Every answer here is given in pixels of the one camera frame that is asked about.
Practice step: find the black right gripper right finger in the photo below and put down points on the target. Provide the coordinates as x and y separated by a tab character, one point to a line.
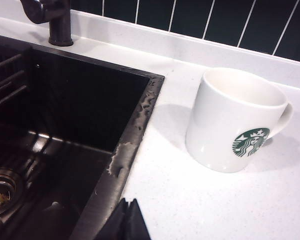
138	222

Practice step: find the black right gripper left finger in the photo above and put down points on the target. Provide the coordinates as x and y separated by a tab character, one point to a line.
115	222

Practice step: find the white Starbucks mug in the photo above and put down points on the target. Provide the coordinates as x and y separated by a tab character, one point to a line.
215	120

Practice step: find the metal sink drain strainer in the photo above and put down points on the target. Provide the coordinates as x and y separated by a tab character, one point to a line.
2	192

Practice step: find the black sink basin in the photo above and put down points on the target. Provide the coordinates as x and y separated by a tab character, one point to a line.
77	100

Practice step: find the black sink drying rack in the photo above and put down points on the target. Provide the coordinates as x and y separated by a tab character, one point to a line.
7	82

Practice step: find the dark metal faucet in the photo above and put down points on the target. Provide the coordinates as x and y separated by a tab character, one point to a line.
61	27

